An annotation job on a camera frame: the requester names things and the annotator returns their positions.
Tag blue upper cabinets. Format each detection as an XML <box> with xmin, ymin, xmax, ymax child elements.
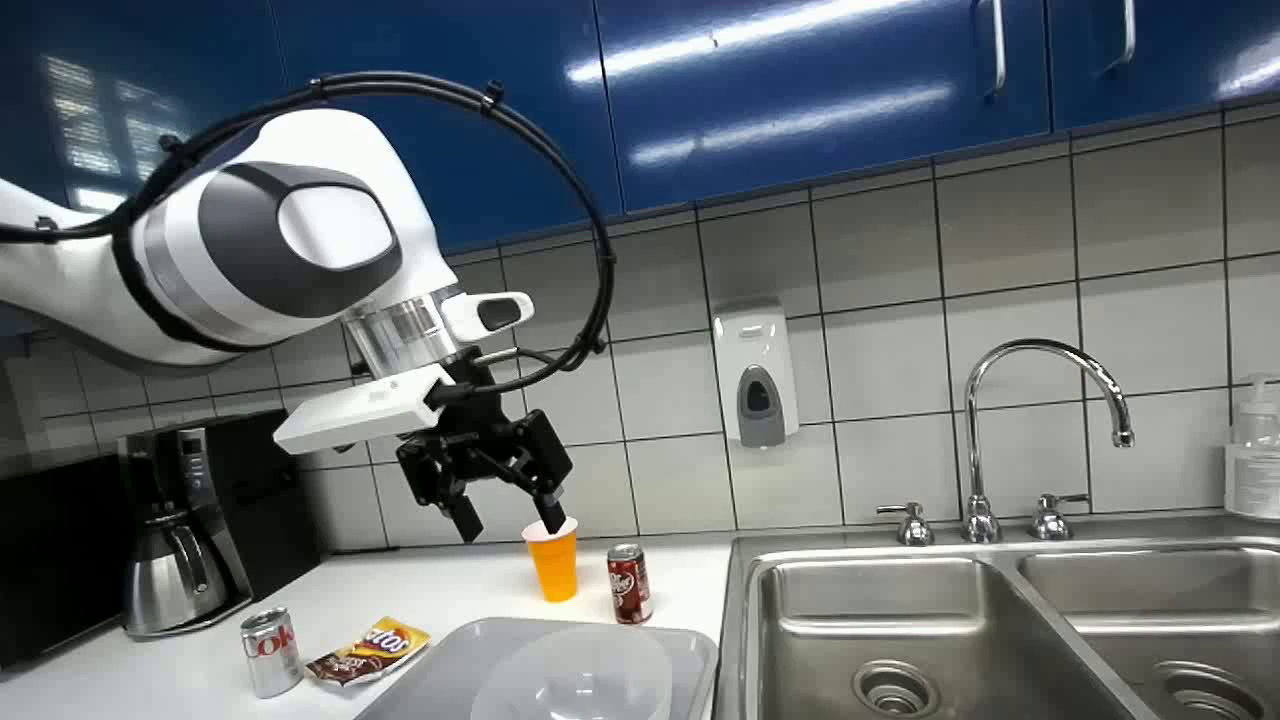
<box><xmin>0</xmin><ymin>0</ymin><xmax>1280</xmax><ymax>337</ymax></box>

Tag black microwave oven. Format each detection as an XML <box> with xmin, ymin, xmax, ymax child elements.
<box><xmin>0</xmin><ymin>454</ymin><xmax>135</xmax><ymax>673</ymax></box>

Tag chrome upper cabinet handle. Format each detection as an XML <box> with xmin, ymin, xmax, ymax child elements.
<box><xmin>1096</xmin><ymin>0</ymin><xmax>1144</xmax><ymax>76</ymax></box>
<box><xmin>983</xmin><ymin>0</ymin><xmax>1011</xmax><ymax>95</ymax></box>

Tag stainless steel double sink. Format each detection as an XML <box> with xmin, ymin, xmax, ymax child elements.
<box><xmin>712</xmin><ymin>532</ymin><xmax>1280</xmax><ymax>720</ymax></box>

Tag steel sink drain strainer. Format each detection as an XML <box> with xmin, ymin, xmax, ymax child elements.
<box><xmin>1152</xmin><ymin>655</ymin><xmax>1263</xmax><ymax>720</ymax></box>
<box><xmin>851</xmin><ymin>655</ymin><xmax>945</xmax><ymax>720</ymax></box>

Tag grey plastic tray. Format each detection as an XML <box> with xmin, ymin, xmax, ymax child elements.
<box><xmin>358</xmin><ymin>612</ymin><xmax>719</xmax><ymax>720</ymax></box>

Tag white wall soap dispenser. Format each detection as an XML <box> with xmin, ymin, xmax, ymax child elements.
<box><xmin>709</xmin><ymin>306</ymin><xmax>806</xmax><ymax>454</ymax></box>

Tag red Dr Pepper can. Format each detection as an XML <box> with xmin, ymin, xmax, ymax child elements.
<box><xmin>605</xmin><ymin>539</ymin><xmax>655</xmax><ymax>630</ymax></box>

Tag orange plastic cup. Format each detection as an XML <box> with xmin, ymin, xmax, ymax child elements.
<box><xmin>515</xmin><ymin>515</ymin><xmax>586</xmax><ymax>609</ymax></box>

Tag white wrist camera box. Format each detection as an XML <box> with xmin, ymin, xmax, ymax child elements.
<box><xmin>273</xmin><ymin>363</ymin><xmax>454</xmax><ymax>460</ymax></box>

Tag chrome faucet handle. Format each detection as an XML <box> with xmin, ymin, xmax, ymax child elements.
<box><xmin>877</xmin><ymin>499</ymin><xmax>938</xmax><ymax>548</ymax></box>
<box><xmin>1027</xmin><ymin>492</ymin><xmax>1096</xmax><ymax>543</ymax></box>

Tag silver Diet Coke can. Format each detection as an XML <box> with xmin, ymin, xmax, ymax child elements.
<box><xmin>237</xmin><ymin>609</ymin><xmax>307</xmax><ymax>705</ymax></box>

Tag chrome gooseneck faucet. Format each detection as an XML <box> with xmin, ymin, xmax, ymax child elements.
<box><xmin>959</xmin><ymin>337</ymin><xmax>1141</xmax><ymax>543</ymax></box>

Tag steel coffee carafe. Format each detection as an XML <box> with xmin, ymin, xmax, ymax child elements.
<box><xmin>126</xmin><ymin>511</ymin><xmax>257</xmax><ymax>642</ymax></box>

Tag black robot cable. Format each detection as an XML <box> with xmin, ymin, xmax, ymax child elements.
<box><xmin>0</xmin><ymin>67</ymin><xmax>622</xmax><ymax>395</ymax></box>

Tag black coffee maker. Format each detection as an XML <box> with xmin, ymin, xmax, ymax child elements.
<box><xmin>115</xmin><ymin>408</ymin><xmax>333</xmax><ymax>633</ymax></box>

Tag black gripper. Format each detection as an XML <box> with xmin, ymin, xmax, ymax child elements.
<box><xmin>392</xmin><ymin>350</ymin><xmax>580</xmax><ymax>548</ymax></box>

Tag brown yellow snack packet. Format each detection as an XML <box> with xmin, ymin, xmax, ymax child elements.
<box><xmin>305</xmin><ymin>612</ymin><xmax>436</xmax><ymax>696</ymax></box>

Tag clear soap bottle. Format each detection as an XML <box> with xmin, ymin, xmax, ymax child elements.
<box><xmin>1221</xmin><ymin>376</ymin><xmax>1280</xmax><ymax>527</ymax></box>

